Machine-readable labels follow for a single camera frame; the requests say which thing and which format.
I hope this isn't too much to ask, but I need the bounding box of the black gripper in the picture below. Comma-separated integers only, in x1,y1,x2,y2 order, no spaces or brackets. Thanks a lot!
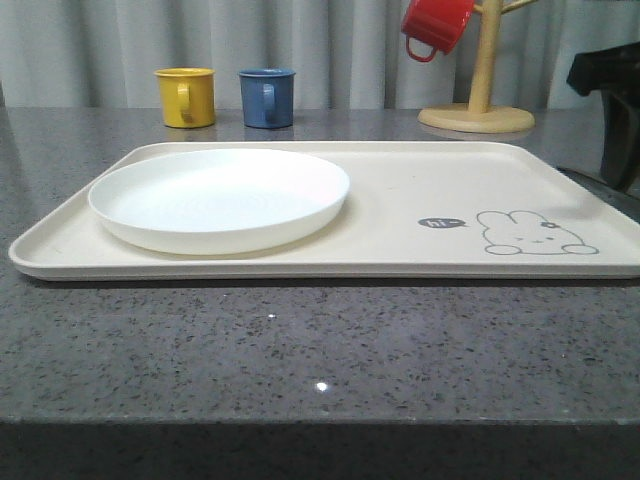
566,43,639,191

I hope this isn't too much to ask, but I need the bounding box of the white round plate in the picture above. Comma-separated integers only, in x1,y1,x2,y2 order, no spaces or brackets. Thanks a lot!
88,148,350,255

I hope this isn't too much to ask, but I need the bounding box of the silver metal fork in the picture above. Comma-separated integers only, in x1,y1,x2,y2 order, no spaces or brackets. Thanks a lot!
556,166,607,187

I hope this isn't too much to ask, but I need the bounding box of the wooden mug tree stand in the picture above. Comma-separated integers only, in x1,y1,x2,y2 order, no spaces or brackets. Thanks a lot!
418,0,535,134

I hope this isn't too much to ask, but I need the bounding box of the cream rabbit serving tray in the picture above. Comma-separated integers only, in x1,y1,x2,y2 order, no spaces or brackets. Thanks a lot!
9,141,639,281

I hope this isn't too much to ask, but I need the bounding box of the red enamel mug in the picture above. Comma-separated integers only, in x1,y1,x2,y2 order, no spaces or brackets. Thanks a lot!
401,0,475,63

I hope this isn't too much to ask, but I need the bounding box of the blue enamel mug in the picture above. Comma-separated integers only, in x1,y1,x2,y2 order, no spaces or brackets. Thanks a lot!
238,68,295,129

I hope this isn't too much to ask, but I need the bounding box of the yellow enamel mug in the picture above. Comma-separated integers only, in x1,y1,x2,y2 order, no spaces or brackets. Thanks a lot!
154,67,216,129

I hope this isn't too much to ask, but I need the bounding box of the grey pleated curtain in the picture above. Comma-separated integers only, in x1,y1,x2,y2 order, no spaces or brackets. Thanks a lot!
1,1,639,109

